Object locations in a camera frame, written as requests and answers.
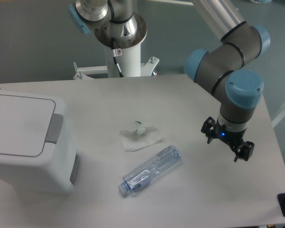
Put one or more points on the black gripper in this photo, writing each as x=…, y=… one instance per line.
x=213, y=130

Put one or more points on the white trash can lid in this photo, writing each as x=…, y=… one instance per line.
x=28, y=122

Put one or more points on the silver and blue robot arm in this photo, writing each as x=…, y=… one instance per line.
x=221, y=72

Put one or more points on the white trash can body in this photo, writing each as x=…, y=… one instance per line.
x=54, y=170

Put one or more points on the crumpled white tissue paper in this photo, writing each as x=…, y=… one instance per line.
x=139, y=135

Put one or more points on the crushed clear plastic bottle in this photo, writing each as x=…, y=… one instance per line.
x=140, y=177

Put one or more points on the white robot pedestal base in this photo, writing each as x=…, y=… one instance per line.
x=122, y=50

